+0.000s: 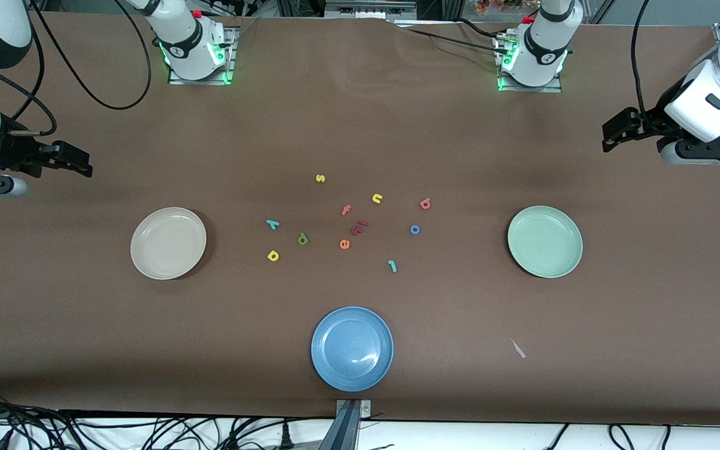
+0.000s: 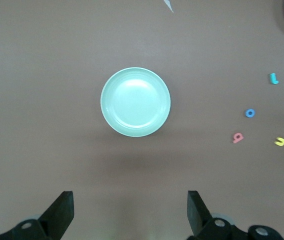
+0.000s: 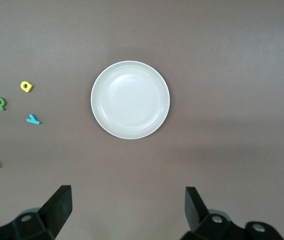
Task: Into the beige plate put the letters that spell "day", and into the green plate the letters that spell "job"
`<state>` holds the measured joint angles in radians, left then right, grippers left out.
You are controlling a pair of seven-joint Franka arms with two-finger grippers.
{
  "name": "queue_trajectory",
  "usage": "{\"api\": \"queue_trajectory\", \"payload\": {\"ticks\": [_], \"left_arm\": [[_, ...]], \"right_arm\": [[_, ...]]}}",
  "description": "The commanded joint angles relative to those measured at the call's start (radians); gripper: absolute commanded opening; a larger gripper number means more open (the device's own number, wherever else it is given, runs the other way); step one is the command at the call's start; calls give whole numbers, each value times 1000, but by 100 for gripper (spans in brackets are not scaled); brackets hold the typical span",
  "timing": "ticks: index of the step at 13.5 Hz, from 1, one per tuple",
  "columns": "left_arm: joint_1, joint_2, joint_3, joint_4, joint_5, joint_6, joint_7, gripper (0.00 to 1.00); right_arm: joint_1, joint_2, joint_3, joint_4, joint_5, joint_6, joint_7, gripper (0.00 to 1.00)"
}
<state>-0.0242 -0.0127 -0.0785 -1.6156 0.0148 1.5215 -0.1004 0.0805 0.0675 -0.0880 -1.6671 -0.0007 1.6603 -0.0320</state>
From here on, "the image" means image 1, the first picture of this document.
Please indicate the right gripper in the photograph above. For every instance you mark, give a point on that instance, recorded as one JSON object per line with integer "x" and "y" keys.
{"x": 11, "y": 152}

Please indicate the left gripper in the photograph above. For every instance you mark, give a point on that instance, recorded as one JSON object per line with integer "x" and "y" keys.
{"x": 655, "y": 119}

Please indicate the teal foam letter y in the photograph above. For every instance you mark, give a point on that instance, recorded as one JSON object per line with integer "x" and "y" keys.
{"x": 272, "y": 224}

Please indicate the green foam letter d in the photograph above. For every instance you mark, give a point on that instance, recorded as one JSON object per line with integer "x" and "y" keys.
{"x": 302, "y": 239}

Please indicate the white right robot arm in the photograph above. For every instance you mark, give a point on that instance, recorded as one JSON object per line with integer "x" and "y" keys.
{"x": 188, "y": 44}

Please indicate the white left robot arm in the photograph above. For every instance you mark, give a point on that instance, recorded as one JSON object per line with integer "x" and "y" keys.
{"x": 544, "y": 50}

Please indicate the beige brown plate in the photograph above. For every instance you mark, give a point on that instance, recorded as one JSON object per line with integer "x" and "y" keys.
{"x": 168, "y": 244}

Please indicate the light green plate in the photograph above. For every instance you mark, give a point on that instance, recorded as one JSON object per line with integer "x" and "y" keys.
{"x": 545, "y": 242}

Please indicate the orange artificial flowers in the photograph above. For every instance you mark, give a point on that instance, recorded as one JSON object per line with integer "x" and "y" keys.
{"x": 504, "y": 5}

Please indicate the white paper scrap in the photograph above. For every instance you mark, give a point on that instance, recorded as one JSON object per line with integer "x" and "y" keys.
{"x": 517, "y": 349}

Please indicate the brown table cover sheet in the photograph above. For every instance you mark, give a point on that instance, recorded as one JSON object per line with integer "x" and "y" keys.
{"x": 360, "y": 125}

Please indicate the blue plate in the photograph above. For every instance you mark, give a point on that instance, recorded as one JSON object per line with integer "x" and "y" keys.
{"x": 352, "y": 349}

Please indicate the black power plug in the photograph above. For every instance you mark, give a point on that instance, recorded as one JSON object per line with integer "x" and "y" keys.
{"x": 285, "y": 437}

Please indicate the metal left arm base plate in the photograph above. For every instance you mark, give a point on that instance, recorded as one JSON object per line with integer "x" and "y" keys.
{"x": 555, "y": 88}

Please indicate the silver aluminium frame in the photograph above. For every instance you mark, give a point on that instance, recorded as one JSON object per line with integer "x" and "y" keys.
{"x": 369, "y": 7}

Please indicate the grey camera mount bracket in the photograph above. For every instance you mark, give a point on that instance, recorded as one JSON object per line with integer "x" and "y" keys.
{"x": 347, "y": 425}

